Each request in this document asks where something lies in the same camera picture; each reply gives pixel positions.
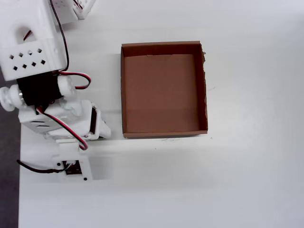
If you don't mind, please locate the red black servo cable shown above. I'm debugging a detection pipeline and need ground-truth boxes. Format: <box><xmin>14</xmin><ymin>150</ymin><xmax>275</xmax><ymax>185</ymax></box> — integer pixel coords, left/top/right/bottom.
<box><xmin>49</xmin><ymin>0</ymin><xmax>92</xmax><ymax>90</ymax></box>
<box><xmin>35</xmin><ymin>106</ymin><xmax>89</xmax><ymax>151</ymax></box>

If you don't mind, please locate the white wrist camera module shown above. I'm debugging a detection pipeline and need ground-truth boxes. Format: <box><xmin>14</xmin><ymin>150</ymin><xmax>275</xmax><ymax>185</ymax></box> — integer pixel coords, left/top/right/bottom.
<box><xmin>56</xmin><ymin>139</ymin><xmax>93</xmax><ymax>183</ymax></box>

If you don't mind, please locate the brown cardboard box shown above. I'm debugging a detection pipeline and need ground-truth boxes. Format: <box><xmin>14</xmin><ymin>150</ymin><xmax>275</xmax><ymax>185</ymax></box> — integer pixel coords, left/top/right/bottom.
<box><xmin>120</xmin><ymin>40</ymin><xmax>209</xmax><ymax>139</ymax></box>

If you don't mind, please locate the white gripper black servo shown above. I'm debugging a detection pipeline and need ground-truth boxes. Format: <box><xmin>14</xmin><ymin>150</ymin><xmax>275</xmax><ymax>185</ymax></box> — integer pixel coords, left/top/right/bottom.
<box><xmin>18</xmin><ymin>98</ymin><xmax>112</xmax><ymax>143</ymax></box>

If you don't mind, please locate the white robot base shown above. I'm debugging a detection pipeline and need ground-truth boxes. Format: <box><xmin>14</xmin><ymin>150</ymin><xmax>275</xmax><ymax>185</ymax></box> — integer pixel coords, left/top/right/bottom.
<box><xmin>70</xmin><ymin>0</ymin><xmax>97</xmax><ymax>20</ymax></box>

